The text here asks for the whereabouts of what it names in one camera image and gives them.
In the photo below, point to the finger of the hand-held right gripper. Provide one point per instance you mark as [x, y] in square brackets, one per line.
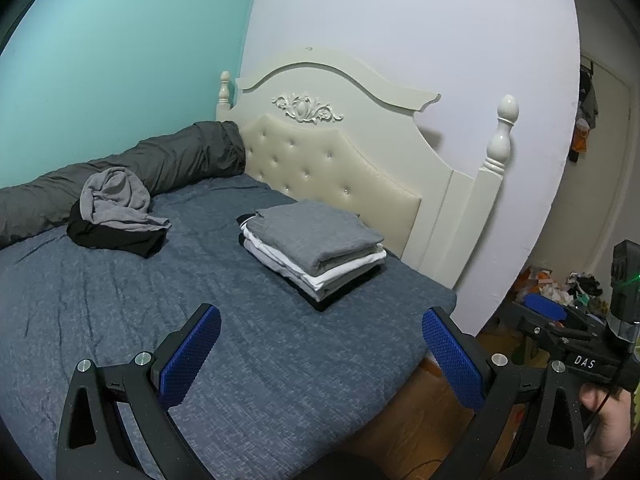
[545, 306]
[550, 332]

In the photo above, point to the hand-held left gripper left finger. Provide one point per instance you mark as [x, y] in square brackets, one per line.
[192, 355]

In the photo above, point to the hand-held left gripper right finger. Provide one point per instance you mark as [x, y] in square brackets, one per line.
[450, 357]

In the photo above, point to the grey knit sweater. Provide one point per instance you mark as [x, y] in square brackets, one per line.
[310, 230]

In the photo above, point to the hanging clothes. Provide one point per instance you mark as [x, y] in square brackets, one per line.
[585, 110]

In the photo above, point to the person's right hand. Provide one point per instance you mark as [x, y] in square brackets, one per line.
[607, 425]

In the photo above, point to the pile of floor clutter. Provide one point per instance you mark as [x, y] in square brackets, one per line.
[560, 285]

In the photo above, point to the bed with blue sheet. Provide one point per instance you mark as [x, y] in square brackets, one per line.
[275, 360]

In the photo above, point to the light grey folded garment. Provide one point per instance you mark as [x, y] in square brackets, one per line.
[345, 285]

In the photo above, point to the cream door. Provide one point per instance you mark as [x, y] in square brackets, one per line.
[600, 185]

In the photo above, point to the black crumpled garment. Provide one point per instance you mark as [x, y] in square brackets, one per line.
[110, 240]

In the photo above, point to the white folded shirt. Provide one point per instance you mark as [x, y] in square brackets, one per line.
[320, 272]

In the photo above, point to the grey crumpled garment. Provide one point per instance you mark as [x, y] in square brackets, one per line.
[115, 200]

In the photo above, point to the dark grey rolled duvet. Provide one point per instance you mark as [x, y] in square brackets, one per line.
[150, 165]

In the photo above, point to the cream tufted headboard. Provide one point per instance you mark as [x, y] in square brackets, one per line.
[350, 170]

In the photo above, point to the cream bed post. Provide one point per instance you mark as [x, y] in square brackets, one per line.
[500, 150]
[224, 95]

